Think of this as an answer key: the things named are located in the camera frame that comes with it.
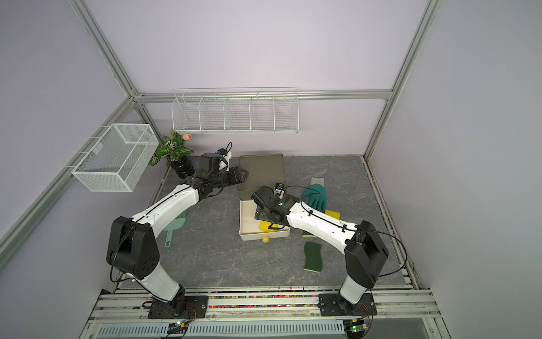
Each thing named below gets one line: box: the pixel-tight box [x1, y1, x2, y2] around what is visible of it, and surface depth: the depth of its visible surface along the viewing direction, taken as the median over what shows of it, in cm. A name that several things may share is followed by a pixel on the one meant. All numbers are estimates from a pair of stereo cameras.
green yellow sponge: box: [303, 241, 323, 274], surface depth 85 cm
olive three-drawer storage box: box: [237, 153, 287, 201], surface depth 88 cm
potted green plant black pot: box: [148, 129, 196, 180], surface depth 96 cm
